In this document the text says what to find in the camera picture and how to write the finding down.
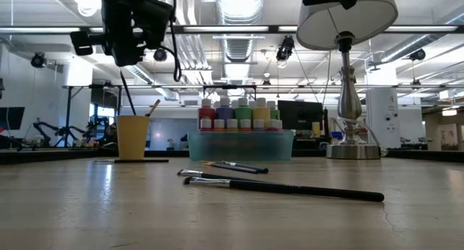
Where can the large red paint bottle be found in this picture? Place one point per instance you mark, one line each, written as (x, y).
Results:
(206, 110)

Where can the small purple paint bottle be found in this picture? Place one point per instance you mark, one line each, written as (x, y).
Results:
(258, 124)

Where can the black background robot arm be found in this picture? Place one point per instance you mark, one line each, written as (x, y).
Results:
(98, 128)
(47, 128)

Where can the black background monitor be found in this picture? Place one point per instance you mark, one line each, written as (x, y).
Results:
(301, 114)

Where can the small blue background item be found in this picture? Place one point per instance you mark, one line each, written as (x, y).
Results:
(337, 135)

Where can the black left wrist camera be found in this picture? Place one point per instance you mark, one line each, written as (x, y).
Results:
(157, 21)

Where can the black ceiling spotlight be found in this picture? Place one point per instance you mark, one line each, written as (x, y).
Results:
(160, 55)
(266, 83)
(418, 54)
(286, 47)
(38, 59)

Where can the large yellow paint bottle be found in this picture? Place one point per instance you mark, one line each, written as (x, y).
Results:
(261, 110)

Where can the black paintbrush silver ferrule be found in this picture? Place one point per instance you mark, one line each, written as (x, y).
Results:
(253, 167)
(210, 176)
(137, 161)
(290, 189)
(154, 107)

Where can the large blue paint bottle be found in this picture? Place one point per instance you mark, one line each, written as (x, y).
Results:
(225, 110)

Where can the silver table lamp white shade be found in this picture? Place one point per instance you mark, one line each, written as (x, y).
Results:
(349, 98)

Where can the orange plastic cup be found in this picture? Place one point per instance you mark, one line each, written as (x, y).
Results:
(132, 137)

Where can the green translucent plastic tray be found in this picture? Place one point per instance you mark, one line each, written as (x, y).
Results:
(239, 146)

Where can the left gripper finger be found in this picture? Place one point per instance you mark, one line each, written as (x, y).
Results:
(136, 58)
(121, 58)

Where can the large green paint bottle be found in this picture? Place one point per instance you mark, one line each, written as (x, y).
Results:
(274, 110)
(243, 110)

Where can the small yellow background cup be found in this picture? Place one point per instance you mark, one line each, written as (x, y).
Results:
(316, 128)

